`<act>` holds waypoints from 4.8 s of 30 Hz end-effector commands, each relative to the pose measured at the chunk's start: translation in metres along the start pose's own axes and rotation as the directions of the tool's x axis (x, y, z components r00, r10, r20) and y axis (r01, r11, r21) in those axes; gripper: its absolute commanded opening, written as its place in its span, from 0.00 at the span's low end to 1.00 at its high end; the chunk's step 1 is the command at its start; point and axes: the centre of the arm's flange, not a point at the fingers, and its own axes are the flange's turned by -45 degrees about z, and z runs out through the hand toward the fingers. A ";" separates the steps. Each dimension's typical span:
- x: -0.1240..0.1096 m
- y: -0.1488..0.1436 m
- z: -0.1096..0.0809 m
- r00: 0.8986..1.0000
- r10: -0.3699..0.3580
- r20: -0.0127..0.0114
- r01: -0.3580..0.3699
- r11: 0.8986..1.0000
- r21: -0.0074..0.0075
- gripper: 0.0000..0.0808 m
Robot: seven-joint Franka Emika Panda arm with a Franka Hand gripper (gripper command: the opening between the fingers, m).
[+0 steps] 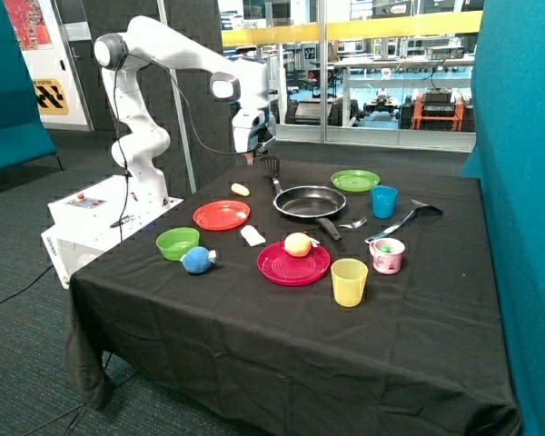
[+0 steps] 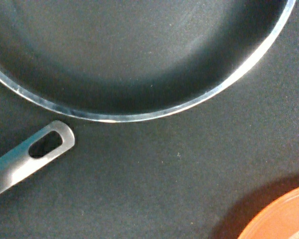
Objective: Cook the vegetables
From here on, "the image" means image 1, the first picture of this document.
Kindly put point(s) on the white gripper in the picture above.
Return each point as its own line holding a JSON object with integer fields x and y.
{"x": 254, "y": 132}

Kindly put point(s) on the yellow toy corn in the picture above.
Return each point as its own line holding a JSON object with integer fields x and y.
{"x": 240, "y": 189}

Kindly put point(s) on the black frying pan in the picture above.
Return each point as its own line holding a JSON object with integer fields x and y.
{"x": 311, "y": 202}

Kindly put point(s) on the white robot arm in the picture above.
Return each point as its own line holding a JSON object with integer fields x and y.
{"x": 146, "y": 41}

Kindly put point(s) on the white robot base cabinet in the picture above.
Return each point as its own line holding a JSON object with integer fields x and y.
{"x": 94, "y": 220}

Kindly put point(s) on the black slotted spatula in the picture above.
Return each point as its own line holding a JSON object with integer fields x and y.
{"x": 270, "y": 166}

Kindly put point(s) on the red plate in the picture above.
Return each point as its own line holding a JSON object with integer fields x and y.
{"x": 221, "y": 215}

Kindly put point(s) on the green plate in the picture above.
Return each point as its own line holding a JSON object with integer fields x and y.
{"x": 355, "y": 181}

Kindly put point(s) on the magenta plate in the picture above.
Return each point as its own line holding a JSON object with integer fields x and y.
{"x": 279, "y": 267}

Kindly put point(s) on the blue plush ball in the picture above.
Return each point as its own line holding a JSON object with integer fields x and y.
{"x": 199, "y": 260}

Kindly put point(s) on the green bowl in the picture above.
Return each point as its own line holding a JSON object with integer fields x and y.
{"x": 175, "y": 243}

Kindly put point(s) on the metal fork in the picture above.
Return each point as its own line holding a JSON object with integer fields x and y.
{"x": 354, "y": 225}

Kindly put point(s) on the white lab desk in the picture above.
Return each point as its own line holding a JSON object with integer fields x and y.
{"x": 376, "y": 86}

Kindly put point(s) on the blue plastic cup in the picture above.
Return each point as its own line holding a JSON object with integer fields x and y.
{"x": 383, "y": 201}

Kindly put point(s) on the yellow plastic cup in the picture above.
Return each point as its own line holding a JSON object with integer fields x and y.
{"x": 349, "y": 278}

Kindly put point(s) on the pink printed mug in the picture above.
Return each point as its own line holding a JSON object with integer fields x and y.
{"x": 387, "y": 263}

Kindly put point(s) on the black tablecloth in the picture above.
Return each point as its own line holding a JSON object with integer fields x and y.
{"x": 423, "y": 354}

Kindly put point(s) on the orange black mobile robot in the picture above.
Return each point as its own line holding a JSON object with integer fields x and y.
{"x": 438, "y": 109}

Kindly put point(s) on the yellow black sign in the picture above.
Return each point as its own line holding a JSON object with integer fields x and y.
{"x": 50, "y": 97}

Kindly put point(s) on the teal sofa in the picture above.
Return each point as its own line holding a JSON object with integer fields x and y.
{"x": 23, "y": 138}

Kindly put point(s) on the red poster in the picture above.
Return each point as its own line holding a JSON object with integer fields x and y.
{"x": 28, "y": 21}

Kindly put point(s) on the teal partition panel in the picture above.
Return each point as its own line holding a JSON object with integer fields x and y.
{"x": 508, "y": 89}

